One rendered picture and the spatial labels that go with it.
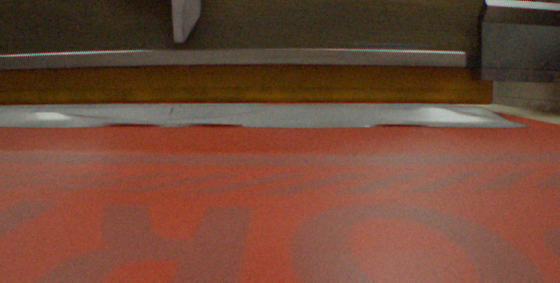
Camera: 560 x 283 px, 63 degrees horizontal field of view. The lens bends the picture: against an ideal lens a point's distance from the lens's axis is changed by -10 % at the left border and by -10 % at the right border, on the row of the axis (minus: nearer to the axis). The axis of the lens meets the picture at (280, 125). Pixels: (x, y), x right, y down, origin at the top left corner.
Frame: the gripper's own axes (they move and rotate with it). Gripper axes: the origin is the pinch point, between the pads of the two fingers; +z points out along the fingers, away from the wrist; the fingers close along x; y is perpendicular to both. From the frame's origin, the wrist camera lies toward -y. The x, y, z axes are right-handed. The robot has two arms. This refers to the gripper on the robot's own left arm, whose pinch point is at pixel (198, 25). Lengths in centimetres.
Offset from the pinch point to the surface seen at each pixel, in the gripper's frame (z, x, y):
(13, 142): 5.7, 16.3, 4.7
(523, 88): 4.1, -4.8, -25.4
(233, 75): 3.3, 0.3, -2.4
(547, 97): 4.6, -0.8, -25.4
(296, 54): 2.1, 2.6, -6.4
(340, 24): 0.0, 1.3, -9.3
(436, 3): -1.5, 1.3, -15.7
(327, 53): 2.0, 2.6, -8.3
